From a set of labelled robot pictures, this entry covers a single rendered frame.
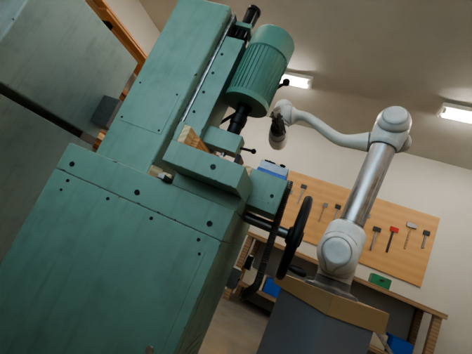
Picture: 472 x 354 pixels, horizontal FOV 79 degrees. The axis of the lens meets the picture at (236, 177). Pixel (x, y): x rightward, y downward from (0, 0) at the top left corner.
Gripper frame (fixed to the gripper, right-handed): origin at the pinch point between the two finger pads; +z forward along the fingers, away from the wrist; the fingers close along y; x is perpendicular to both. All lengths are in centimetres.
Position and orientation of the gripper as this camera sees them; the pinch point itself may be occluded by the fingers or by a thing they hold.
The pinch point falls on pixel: (277, 112)
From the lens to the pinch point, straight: 137.6
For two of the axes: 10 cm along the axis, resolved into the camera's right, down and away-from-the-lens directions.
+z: -1.4, -2.6, -9.5
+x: 8.6, -5.1, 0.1
